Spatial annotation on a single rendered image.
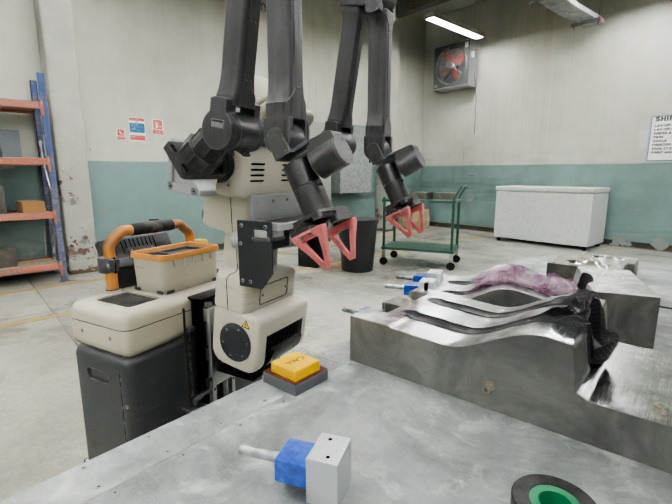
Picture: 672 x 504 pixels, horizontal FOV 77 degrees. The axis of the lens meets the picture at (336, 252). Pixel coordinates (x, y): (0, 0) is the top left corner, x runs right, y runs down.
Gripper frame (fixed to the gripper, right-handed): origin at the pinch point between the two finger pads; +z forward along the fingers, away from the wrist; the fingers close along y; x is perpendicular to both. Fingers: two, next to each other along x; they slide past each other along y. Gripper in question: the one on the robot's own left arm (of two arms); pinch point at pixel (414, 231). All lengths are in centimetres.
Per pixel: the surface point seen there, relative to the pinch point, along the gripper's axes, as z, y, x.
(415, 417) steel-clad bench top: 26, -55, -8
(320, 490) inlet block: 23, -76, -6
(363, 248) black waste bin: -14, 329, 182
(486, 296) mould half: 20.6, -11.2, -13.5
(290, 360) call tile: 13, -54, 10
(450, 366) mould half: 23, -46, -13
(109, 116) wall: -286, 229, 379
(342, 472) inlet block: 22, -74, -8
